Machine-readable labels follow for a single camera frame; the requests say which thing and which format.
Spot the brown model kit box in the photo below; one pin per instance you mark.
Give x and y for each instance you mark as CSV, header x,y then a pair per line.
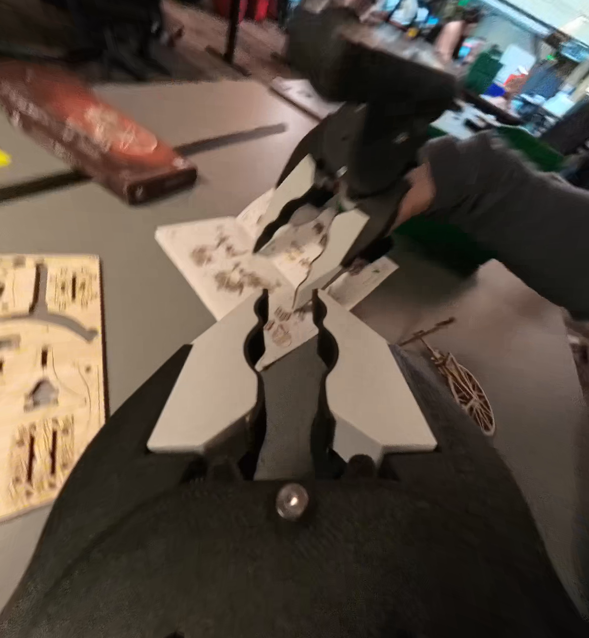
x,y
75,124

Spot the person's right forearm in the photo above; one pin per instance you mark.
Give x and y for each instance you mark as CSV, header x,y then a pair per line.
x,y
514,219

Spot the person's right hand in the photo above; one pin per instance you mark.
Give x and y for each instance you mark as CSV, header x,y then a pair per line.
x,y
416,197

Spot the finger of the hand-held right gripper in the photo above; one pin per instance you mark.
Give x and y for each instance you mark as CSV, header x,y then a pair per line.
x,y
289,192
342,239

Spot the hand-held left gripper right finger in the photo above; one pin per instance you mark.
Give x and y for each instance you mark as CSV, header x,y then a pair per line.
x,y
374,389

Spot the green plastic bin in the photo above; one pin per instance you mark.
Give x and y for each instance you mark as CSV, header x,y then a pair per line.
x,y
524,144

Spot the white instruction booklet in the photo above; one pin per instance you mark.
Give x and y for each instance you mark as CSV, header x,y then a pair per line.
x,y
209,259

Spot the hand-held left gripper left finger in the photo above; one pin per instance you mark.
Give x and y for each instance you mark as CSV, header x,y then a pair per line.
x,y
204,393

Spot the wooden parts sheet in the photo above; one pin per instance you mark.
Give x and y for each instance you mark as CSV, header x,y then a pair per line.
x,y
5,359

